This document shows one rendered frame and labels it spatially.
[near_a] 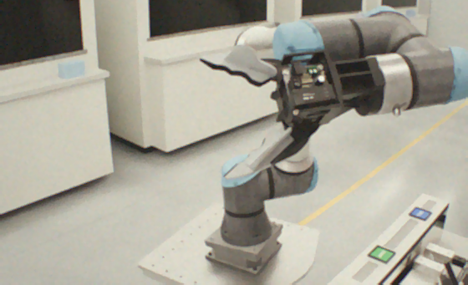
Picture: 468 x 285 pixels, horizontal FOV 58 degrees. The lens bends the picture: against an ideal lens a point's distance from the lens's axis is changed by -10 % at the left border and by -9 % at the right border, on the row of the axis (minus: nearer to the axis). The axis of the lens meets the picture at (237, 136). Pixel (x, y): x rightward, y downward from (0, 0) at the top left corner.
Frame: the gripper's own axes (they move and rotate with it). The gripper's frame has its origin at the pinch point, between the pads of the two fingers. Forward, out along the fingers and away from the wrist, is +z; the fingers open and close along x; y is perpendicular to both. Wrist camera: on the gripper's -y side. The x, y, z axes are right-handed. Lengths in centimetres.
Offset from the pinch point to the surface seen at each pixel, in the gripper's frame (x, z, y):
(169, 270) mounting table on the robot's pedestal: 15, 11, -83
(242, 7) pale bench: -225, -95, -338
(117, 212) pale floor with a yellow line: -34, 46, -272
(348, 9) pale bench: -279, -272, -455
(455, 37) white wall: -293, -565, -614
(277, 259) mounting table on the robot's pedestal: 18, -21, -84
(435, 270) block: 32, -57, -59
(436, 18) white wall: -339, -544, -620
